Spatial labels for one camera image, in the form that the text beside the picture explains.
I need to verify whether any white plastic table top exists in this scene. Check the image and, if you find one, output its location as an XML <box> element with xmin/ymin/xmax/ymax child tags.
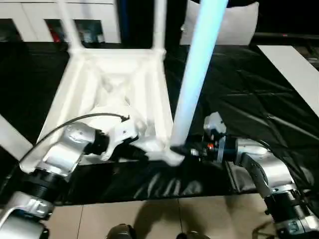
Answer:
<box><xmin>19</xmin><ymin>46</ymin><xmax>184</xmax><ymax>174</ymax></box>

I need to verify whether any dark left robot foot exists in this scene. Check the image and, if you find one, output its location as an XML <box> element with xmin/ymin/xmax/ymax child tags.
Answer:
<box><xmin>106</xmin><ymin>224</ymin><xmax>137</xmax><ymax>239</ymax></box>

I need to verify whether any dark robot foot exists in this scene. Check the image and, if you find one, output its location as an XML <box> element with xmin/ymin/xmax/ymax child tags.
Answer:
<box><xmin>174</xmin><ymin>231</ymin><xmax>211</xmax><ymax>239</ymax></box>
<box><xmin>106</xmin><ymin>224</ymin><xmax>137</xmax><ymax>239</ymax></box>

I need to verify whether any dark right robot foot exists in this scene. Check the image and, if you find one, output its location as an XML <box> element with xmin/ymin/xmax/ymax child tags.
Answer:
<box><xmin>174</xmin><ymin>231</ymin><xmax>211</xmax><ymax>239</ymax></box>

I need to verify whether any flat white board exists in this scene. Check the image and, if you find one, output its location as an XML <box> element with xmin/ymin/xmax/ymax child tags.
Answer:
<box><xmin>257</xmin><ymin>45</ymin><xmax>319</xmax><ymax>118</ymax></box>

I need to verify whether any black cabinet with gold label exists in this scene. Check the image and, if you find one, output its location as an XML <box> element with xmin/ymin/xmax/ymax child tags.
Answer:
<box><xmin>120</xmin><ymin>0</ymin><xmax>192</xmax><ymax>49</ymax></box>

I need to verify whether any white cabinet with glass doors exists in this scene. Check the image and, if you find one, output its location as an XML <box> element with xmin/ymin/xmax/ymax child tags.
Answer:
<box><xmin>0</xmin><ymin>0</ymin><xmax>123</xmax><ymax>44</ymax></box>

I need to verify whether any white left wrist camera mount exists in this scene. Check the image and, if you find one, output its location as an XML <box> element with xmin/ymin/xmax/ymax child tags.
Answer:
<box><xmin>100</xmin><ymin>117</ymin><xmax>140</xmax><ymax>161</ymax></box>

